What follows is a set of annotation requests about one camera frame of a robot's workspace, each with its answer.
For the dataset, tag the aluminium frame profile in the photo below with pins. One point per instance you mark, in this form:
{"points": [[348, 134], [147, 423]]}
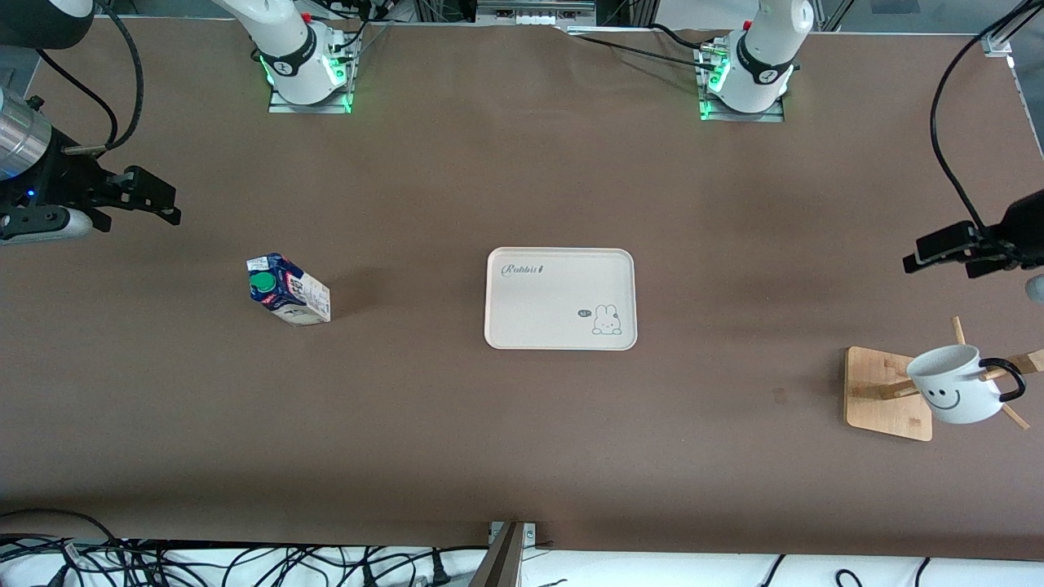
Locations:
{"points": [[1007, 33]]}

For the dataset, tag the white power strip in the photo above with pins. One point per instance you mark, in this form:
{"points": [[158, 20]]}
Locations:
{"points": [[534, 10]]}

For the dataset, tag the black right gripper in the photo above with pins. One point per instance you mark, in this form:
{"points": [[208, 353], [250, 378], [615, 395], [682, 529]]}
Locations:
{"points": [[59, 181]]}

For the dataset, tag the blue milk carton green cap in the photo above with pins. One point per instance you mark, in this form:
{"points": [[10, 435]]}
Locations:
{"points": [[298, 297]]}

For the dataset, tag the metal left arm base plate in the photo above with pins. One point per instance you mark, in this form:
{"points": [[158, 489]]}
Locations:
{"points": [[742, 117]]}

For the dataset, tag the cream tray with rabbit print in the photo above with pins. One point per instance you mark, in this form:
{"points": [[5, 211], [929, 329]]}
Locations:
{"points": [[563, 326]]}

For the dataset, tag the grey metal strut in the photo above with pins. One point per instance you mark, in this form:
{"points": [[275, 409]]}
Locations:
{"points": [[499, 562]]}

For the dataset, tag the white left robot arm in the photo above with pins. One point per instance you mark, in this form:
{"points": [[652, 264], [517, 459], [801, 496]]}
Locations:
{"points": [[758, 65]]}

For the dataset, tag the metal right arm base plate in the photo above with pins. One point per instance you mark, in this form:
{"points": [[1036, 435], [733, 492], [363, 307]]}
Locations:
{"points": [[310, 108]]}

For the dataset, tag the wooden cup rack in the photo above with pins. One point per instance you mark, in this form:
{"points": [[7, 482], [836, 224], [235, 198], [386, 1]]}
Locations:
{"points": [[881, 416]]}

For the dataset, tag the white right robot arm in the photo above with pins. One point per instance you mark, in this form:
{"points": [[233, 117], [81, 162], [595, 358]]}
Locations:
{"points": [[294, 57]]}

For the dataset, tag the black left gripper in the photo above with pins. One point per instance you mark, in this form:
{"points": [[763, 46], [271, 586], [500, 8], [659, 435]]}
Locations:
{"points": [[1026, 221]]}

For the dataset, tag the small metal table bracket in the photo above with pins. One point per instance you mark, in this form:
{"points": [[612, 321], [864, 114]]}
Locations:
{"points": [[528, 531]]}

